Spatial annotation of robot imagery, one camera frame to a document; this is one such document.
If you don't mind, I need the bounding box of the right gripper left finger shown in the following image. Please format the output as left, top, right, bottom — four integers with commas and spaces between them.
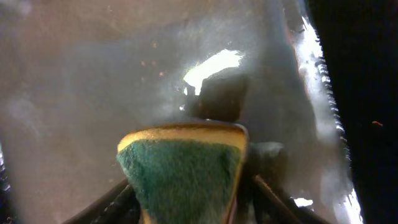
64, 179, 140, 224

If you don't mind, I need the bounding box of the black rectangular water tray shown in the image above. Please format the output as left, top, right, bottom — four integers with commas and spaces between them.
0, 0, 398, 224

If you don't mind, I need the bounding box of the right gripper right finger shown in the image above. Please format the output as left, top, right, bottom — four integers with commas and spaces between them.
253, 175, 329, 224

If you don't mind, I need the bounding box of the green yellow sponge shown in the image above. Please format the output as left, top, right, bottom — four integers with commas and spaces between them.
116, 121, 248, 223

